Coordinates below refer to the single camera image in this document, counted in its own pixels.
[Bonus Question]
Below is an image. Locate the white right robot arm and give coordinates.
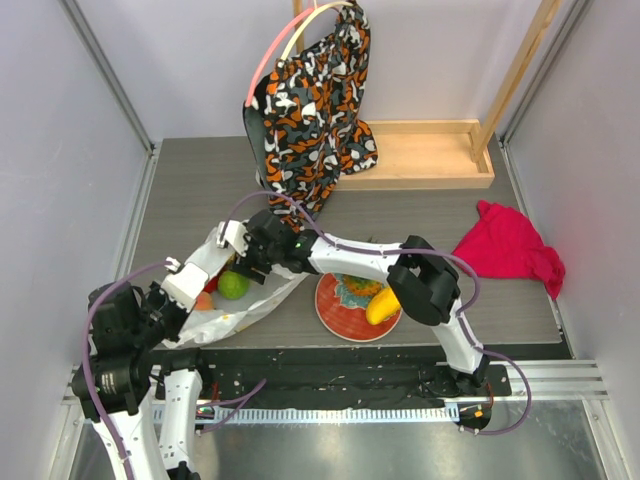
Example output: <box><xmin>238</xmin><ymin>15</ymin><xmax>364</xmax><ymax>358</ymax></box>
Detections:
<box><xmin>217</xmin><ymin>210</ymin><xmax>490</xmax><ymax>395</ymax></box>

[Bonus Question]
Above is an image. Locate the fake peach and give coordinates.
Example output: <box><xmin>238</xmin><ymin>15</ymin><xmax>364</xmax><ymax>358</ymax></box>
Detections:
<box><xmin>194</xmin><ymin>291</ymin><xmax>215</xmax><ymax>311</ymax></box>

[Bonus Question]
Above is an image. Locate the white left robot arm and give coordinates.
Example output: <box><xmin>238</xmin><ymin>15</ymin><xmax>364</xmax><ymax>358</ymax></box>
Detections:
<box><xmin>71</xmin><ymin>283</ymin><xmax>213</xmax><ymax>479</ymax></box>

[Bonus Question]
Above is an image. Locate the red cloth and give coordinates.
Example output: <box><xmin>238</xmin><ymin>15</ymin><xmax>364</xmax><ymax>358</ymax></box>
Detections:
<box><xmin>453</xmin><ymin>200</ymin><xmax>566</xmax><ymax>300</ymax></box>

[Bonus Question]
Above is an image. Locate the camouflage patterned garment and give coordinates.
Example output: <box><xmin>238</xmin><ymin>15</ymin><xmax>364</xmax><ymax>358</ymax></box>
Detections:
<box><xmin>243</xmin><ymin>1</ymin><xmax>379</xmax><ymax>231</ymax></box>

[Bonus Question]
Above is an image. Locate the white slotted cable duct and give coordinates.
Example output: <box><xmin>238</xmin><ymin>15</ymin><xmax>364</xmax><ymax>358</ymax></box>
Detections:
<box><xmin>195</xmin><ymin>404</ymin><xmax>459</xmax><ymax>425</ymax></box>

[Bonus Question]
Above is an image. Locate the fake pineapple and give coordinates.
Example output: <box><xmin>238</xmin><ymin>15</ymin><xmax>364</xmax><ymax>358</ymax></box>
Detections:
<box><xmin>342</xmin><ymin>274</ymin><xmax>384</xmax><ymax>297</ymax></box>

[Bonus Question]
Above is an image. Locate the wooden clothes rack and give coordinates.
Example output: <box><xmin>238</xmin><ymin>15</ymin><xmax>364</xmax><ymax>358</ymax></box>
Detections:
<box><xmin>292</xmin><ymin>0</ymin><xmax>564</xmax><ymax>191</ymax></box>

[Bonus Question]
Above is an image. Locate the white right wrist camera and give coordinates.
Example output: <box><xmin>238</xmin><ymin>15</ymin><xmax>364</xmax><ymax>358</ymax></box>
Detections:
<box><xmin>216</xmin><ymin>220</ymin><xmax>251</xmax><ymax>257</ymax></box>

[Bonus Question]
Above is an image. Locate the yellow fake mango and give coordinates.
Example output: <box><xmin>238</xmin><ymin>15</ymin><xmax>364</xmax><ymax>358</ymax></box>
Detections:
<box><xmin>365</xmin><ymin>287</ymin><xmax>401</xmax><ymax>325</ymax></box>

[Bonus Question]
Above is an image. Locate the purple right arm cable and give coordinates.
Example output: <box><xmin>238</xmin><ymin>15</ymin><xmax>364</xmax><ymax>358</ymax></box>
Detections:
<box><xmin>221</xmin><ymin>191</ymin><xmax>534</xmax><ymax>436</ymax></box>

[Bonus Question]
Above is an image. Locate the red fake pepper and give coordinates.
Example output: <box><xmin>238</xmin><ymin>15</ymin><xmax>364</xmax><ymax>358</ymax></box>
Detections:
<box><xmin>203</xmin><ymin>276</ymin><xmax>219</xmax><ymax>294</ymax></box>

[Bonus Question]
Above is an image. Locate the translucent white plastic bag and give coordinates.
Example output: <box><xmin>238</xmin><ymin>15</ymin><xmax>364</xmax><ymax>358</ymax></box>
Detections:
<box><xmin>163</xmin><ymin>224</ymin><xmax>307</xmax><ymax>349</ymax></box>

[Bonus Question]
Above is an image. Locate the green bumpy fake fruit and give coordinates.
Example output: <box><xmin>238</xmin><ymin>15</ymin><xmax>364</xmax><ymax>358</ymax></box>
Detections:
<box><xmin>217</xmin><ymin>271</ymin><xmax>250</xmax><ymax>300</ymax></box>

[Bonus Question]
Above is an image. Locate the pink and cream hanger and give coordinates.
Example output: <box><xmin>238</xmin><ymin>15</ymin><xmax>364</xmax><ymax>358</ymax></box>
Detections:
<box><xmin>243</xmin><ymin>0</ymin><xmax>356</xmax><ymax>108</ymax></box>

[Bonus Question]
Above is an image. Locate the red and teal plate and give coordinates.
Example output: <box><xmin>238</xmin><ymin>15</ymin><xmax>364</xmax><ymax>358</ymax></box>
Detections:
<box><xmin>314</xmin><ymin>274</ymin><xmax>402</xmax><ymax>343</ymax></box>

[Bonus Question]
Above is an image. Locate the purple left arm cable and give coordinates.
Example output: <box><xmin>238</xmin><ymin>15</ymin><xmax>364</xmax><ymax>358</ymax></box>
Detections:
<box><xmin>81</xmin><ymin>260</ymin><xmax>268</xmax><ymax>480</ymax></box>

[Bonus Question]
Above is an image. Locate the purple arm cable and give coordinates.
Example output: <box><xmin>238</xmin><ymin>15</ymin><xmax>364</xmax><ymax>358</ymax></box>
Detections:
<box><xmin>81</xmin><ymin>260</ymin><xmax>268</xmax><ymax>480</ymax></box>
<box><xmin>221</xmin><ymin>191</ymin><xmax>534</xmax><ymax>436</ymax></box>

